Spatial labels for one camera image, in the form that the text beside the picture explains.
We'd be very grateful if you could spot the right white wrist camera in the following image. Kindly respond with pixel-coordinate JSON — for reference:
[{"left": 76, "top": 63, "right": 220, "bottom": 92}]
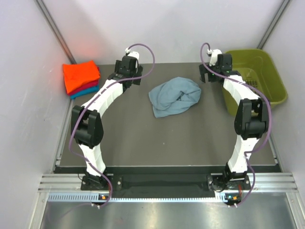
[{"left": 207, "top": 49, "right": 222, "bottom": 66}]

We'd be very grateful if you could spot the magenta folded t shirt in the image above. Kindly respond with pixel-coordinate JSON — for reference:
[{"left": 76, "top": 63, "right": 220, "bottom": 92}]
[{"left": 68, "top": 79, "right": 100, "bottom": 96}]

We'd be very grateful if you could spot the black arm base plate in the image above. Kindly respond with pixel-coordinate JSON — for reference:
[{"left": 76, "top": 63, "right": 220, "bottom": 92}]
[{"left": 80, "top": 174, "right": 251, "bottom": 192}]

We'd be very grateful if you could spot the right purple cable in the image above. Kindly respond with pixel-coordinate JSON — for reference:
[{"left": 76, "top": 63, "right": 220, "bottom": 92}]
[{"left": 200, "top": 42, "right": 273, "bottom": 208}]

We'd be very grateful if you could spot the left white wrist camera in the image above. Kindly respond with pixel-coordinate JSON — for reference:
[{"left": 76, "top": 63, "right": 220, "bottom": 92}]
[{"left": 125, "top": 47, "right": 140, "bottom": 60}]

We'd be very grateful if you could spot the grey blue t shirt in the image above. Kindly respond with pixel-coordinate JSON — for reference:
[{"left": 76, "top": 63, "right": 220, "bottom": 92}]
[{"left": 148, "top": 77, "right": 202, "bottom": 118}]

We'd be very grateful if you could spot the purple cable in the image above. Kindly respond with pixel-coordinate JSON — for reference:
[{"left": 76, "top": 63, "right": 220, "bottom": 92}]
[
  {"left": 68, "top": 43, "right": 156, "bottom": 208},
  {"left": 200, "top": 42, "right": 273, "bottom": 208}
]

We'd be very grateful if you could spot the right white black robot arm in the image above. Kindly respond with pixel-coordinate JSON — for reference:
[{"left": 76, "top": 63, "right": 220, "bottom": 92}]
[{"left": 200, "top": 49, "right": 269, "bottom": 192}]

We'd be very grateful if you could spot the orange folded t shirt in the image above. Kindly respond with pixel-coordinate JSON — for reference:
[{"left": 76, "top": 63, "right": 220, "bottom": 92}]
[{"left": 62, "top": 60, "right": 100, "bottom": 95}]

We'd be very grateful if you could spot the aluminium frame rail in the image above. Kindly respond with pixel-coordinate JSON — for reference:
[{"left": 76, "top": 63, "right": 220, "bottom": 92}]
[{"left": 38, "top": 173, "right": 297, "bottom": 192}]

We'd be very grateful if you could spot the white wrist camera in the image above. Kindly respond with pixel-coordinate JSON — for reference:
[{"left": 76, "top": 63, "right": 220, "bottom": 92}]
[
  {"left": 125, "top": 47, "right": 140, "bottom": 60},
  {"left": 207, "top": 49, "right": 222, "bottom": 66}
]

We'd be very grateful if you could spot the teal folded t shirt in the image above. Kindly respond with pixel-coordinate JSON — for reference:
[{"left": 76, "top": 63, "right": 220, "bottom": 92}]
[{"left": 70, "top": 85, "right": 99, "bottom": 99}]

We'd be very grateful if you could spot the olive green plastic basket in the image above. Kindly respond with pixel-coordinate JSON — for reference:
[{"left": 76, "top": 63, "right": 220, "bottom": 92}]
[{"left": 227, "top": 49, "right": 288, "bottom": 108}]

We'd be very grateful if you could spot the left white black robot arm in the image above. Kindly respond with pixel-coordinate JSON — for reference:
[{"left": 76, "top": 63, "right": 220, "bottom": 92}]
[{"left": 71, "top": 52, "right": 143, "bottom": 190}]

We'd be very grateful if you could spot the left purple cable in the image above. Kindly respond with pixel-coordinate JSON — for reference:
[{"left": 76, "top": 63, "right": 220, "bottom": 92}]
[{"left": 68, "top": 43, "right": 156, "bottom": 208}]

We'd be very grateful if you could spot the perforated cable duct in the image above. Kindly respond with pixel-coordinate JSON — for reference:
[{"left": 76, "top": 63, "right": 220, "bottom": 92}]
[{"left": 47, "top": 192, "right": 244, "bottom": 203}]

